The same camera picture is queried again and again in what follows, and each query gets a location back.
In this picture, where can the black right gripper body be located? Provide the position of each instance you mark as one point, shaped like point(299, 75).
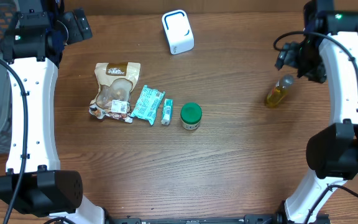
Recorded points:
point(307, 60)

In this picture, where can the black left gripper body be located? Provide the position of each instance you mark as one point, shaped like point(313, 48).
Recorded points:
point(81, 25)

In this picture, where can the yellow dish soap bottle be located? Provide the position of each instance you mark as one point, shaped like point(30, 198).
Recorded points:
point(279, 91)

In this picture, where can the brown and white snack bag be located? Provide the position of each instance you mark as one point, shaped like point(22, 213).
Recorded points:
point(116, 82)

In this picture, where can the teal snack packet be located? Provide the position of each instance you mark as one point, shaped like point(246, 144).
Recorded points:
point(148, 104)

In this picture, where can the green white tissue pack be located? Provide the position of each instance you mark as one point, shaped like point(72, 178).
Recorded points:
point(167, 111)

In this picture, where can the green lid seasoning jar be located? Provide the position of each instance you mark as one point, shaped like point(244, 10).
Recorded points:
point(191, 114)

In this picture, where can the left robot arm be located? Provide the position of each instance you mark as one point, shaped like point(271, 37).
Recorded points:
point(32, 49)

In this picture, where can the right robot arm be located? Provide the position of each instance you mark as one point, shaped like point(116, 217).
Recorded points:
point(327, 54)

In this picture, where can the white barcode scanner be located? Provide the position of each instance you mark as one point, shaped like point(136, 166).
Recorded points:
point(178, 31)

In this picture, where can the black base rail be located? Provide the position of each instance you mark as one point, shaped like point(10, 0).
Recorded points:
point(247, 219)

